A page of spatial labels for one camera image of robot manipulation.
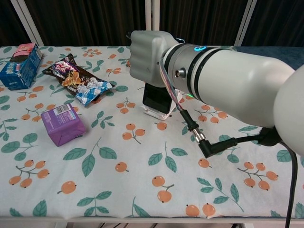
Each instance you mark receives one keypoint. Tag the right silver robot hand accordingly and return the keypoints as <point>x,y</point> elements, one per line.
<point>147,54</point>

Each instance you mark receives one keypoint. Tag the black smartphone blue case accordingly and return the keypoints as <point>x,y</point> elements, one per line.
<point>156,98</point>

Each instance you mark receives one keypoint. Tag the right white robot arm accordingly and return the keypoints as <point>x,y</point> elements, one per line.
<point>237,78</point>

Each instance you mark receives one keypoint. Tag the white folding phone stand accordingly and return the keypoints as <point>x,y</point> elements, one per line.
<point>154,114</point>

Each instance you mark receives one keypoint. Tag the brown Dofi snack bag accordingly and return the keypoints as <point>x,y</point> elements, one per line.
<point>76,80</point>

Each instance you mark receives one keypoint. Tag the purple wrapped tissue pack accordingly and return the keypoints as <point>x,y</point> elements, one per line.
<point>64,126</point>

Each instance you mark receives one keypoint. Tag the floral orange fruit tablecloth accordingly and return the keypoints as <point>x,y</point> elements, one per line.
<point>118,166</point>

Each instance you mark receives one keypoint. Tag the dark blue carpet mat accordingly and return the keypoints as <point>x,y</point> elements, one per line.
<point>273,53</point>

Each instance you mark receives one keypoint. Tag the blue Oreo cookie box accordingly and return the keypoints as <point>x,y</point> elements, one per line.
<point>19,69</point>

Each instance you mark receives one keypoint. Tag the white upright frame post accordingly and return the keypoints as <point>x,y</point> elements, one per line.
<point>152,14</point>

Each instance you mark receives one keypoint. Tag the white slanted frame post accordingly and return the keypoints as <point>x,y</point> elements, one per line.
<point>27,22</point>
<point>245,21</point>

